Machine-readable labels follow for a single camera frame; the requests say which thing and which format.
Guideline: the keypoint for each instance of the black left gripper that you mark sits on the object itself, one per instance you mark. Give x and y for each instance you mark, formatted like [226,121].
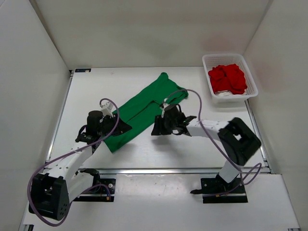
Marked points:
[123,127]

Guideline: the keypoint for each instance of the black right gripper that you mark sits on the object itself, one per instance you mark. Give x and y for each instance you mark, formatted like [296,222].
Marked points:
[160,129]

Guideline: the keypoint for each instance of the green t shirt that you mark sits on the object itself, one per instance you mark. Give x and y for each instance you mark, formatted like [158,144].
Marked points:
[139,112]

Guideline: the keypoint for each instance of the red t shirt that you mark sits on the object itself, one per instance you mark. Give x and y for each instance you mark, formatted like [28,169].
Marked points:
[228,77]

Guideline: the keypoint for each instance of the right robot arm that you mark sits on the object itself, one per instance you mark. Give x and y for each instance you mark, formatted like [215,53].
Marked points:
[239,142]

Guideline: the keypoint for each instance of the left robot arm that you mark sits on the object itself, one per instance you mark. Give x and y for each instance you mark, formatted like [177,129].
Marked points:
[51,193]

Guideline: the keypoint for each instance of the blue white label sticker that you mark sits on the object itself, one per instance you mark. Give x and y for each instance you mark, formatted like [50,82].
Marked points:
[82,70]

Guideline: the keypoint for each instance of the white cloth in basket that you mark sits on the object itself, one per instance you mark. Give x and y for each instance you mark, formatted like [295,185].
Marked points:
[225,93]

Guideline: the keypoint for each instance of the white plastic basket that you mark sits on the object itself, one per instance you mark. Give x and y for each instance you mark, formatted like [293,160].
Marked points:
[213,60]

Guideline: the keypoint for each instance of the aluminium table edge rail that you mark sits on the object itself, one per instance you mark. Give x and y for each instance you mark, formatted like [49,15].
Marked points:
[158,171]

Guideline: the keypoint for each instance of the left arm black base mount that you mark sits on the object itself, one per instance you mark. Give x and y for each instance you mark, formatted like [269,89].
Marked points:
[104,190]

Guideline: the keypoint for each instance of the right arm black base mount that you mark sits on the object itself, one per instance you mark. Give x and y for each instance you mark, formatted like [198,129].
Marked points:
[216,191]

